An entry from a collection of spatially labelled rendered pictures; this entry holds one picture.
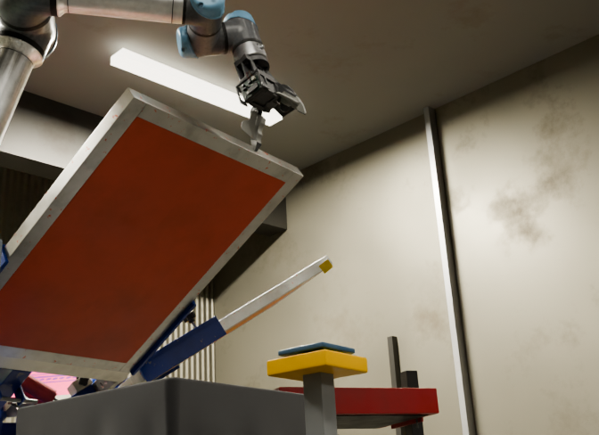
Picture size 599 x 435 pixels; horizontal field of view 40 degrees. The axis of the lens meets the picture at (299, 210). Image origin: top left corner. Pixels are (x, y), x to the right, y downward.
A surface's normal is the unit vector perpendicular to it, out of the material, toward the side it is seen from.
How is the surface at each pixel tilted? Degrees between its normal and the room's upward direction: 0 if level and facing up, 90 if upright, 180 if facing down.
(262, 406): 90
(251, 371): 90
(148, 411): 94
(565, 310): 90
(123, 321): 148
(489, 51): 180
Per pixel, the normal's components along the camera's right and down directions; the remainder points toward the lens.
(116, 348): 0.47, 0.66
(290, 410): 0.80, -0.23
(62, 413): -0.61, -0.22
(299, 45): 0.05, 0.93
